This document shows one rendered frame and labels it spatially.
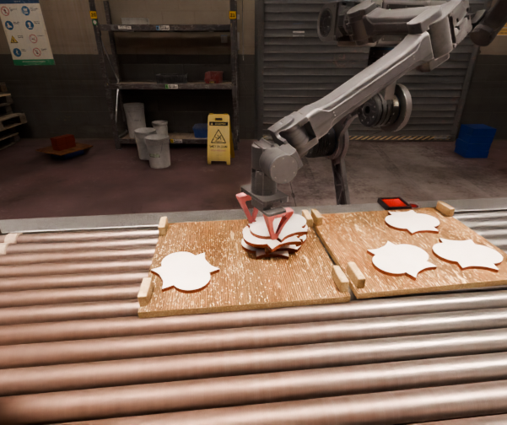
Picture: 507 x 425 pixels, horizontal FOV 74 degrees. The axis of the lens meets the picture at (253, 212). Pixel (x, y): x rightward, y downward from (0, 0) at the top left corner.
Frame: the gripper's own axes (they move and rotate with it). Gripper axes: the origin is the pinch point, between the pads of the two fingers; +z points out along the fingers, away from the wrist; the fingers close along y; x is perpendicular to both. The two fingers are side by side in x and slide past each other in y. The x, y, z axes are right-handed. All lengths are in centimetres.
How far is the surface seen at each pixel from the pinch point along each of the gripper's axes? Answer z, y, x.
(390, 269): 5.0, 22.1, 18.6
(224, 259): 6.4, -1.1, -9.5
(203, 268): 5.5, 1.0, -15.7
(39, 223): 9, -48, -46
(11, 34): -52, -585, -51
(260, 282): 6.3, 10.4, -7.1
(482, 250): 5, 28, 44
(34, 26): -62, -567, -21
